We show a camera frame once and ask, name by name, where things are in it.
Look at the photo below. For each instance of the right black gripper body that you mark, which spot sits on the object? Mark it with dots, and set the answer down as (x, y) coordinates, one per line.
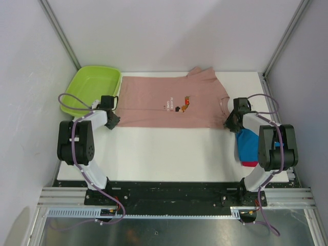
(230, 122)

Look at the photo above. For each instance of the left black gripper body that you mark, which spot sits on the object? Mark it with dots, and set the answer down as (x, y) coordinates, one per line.
(113, 123)

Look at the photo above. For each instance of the pink t-shirt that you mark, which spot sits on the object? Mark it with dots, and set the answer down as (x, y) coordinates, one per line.
(196, 100)

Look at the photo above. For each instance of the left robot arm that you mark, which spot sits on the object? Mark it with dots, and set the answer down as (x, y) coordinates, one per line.
(75, 144)

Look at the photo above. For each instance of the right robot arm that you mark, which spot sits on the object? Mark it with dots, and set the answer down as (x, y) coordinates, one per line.
(288, 155)

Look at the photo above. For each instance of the blue folded t-shirt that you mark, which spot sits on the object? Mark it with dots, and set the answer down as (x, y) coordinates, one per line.
(253, 147)

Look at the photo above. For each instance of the green plastic tub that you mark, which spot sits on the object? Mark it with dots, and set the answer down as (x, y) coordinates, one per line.
(90, 83)

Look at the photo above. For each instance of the red folded t-shirt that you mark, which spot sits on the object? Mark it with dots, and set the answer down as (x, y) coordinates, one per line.
(250, 164)

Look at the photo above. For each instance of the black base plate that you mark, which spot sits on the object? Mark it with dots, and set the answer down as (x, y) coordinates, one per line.
(227, 194)

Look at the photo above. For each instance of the grey slotted cable duct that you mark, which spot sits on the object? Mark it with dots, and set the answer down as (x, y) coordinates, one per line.
(104, 213)

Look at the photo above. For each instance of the aluminium frame rail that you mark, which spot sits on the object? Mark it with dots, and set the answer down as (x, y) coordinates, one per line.
(277, 198)

